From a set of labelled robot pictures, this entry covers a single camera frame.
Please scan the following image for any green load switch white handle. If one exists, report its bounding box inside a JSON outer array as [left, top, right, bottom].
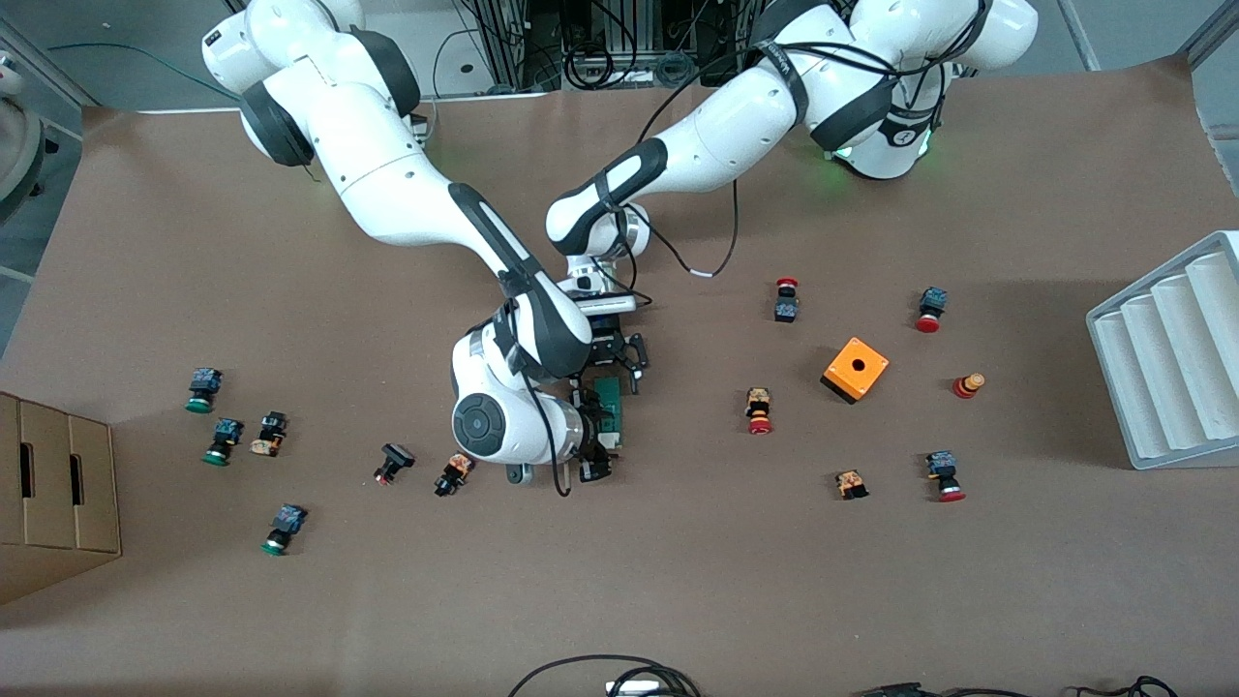
[[592, 376, 625, 449]]

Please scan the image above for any brown paper table cover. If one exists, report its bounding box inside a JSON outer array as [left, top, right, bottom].
[[0, 53, 1239, 697]]

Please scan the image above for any black square-head push button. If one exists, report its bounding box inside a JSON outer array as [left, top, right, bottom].
[[373, 442, 417, 487]]

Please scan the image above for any green mushroom push button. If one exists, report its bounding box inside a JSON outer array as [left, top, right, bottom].
[[201, 417, 246, 468], [259, 503, 309, 558], [185, 367, 225, 415]]

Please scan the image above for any white ridged plastic tray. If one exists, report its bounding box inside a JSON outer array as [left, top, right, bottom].
[[1085, 230, 1239, 471]]

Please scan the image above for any brown cardboard box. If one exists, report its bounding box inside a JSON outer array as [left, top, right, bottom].
[[0, 391, 123, 606]]

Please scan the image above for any white round stand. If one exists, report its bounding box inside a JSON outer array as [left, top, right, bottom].
[[0, 50, 47, 228]]

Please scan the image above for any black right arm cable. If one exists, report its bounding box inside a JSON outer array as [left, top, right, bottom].
[[489, 281, 582, 497]]

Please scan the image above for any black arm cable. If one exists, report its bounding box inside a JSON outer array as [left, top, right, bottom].
[[600, 19, 988, 282], [489, 281, 582, 497]]

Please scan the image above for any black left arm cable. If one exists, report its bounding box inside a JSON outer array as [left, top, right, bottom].
[[600, 19, 988, 282]]

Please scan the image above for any black knob switch orange block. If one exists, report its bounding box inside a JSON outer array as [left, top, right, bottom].
[[433, 450, 476, 499]]

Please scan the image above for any orange button enclosure box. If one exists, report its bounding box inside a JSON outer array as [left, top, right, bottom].
[[820, 336, 891, 406]]

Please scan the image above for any black looped cable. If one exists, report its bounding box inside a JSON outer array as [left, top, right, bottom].
[[507, 654, 703, 697]]

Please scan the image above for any black coiled cable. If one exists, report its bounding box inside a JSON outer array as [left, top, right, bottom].
[[564, 41, 614, 90]]

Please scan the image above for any aluminium frame rack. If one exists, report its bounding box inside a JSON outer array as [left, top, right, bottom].
[[474, 0, 775, 93]]

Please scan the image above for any black selector switch orange block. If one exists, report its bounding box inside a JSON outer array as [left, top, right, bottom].
[[249, 410, 289, 458]]

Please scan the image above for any black cable with connector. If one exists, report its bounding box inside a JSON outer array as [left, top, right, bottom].
[[852, 682, 1037, 697]]

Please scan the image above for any thin black cable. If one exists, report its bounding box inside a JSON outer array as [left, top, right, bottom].
[[1070, 675, 1182, 697]]

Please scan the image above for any grey aluminium post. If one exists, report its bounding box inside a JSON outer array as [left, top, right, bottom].
[[1183, 0, 1239, 71]]

